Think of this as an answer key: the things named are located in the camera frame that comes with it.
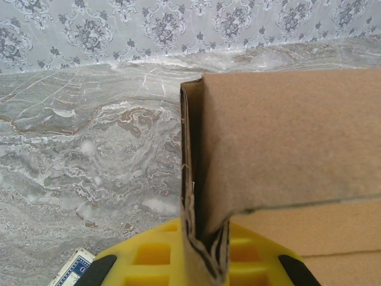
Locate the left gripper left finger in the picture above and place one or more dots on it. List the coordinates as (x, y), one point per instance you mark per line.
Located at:
(154, 238)

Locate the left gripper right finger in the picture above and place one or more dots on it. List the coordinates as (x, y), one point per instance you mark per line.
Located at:
(259, 262)

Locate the blue playing card deck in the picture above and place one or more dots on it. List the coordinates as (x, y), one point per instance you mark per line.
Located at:
(74, 268)

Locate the brown cardboard box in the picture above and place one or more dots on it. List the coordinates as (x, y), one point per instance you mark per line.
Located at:
(282, 134)

